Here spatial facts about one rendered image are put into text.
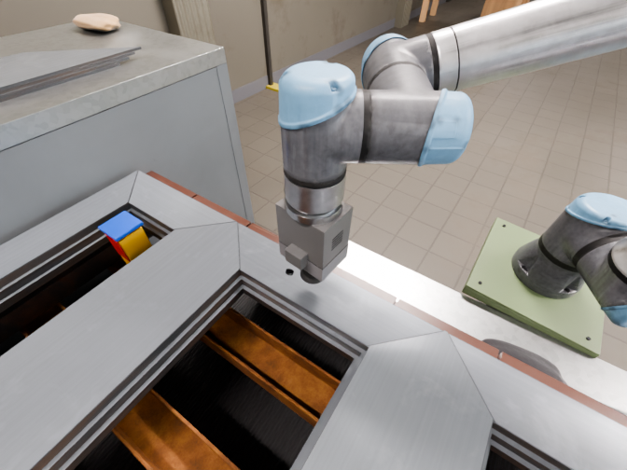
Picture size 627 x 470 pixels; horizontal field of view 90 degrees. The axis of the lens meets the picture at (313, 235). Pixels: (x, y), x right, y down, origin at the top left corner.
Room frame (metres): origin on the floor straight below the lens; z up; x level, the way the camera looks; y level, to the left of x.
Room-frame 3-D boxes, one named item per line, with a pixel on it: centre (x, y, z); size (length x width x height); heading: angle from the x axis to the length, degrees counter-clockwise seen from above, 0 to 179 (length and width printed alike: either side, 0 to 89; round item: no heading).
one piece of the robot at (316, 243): (0.31, 0.01, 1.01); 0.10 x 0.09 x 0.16; 141
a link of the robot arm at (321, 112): (0.31, 0.00, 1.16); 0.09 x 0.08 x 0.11; 90
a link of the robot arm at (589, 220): (0.45, -0.58, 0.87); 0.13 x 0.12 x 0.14; 0
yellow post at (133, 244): (0.44, 0.38, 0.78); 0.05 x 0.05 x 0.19; 57
